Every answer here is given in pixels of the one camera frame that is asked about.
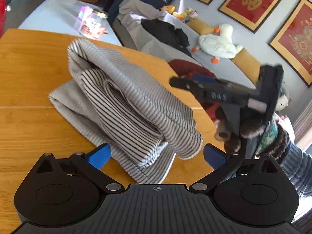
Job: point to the person's right hand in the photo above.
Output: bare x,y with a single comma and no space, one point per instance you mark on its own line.
223,132

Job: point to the light grey low table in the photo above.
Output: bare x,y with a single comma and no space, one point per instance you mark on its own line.
53,12

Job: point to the black garment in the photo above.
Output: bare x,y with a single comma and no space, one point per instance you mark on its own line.
165,33

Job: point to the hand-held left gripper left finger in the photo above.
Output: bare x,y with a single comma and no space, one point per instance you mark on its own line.
98,157

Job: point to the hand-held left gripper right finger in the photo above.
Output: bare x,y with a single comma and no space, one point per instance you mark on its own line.
215,157

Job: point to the yellow sofa cushion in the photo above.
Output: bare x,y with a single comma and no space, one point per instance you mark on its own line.
201,26
247,63

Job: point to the red framed picture gold character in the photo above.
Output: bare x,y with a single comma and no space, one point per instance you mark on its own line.
253,2

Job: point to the yellow plush toy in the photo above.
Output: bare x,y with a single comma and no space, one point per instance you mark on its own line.
168,9

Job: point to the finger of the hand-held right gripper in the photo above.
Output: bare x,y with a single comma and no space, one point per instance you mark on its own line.
206,78
209,93

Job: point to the grey striped garment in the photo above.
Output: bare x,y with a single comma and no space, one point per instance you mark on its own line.
121,90

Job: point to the pink box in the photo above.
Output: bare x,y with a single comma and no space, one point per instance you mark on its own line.
85,13

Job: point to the glass jar gold lid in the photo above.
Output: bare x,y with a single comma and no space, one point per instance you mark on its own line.
93,26

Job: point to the plain grey garment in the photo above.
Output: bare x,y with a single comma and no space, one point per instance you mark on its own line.
139,9

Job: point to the white goose plush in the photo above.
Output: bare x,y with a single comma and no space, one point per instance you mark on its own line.
217,45

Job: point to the small white plush toy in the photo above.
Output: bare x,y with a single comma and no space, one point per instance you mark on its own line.
282,102

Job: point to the small plush toys on sofa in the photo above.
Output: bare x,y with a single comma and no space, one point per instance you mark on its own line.
192,14

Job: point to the large red framed picture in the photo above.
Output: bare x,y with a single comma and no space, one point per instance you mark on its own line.
297,41

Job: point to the red appliance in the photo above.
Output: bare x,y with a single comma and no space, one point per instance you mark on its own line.
3,14

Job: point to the grey sofa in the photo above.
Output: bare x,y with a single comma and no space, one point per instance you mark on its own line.
156,46

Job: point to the orange plush toy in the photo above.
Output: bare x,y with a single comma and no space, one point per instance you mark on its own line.
180,16

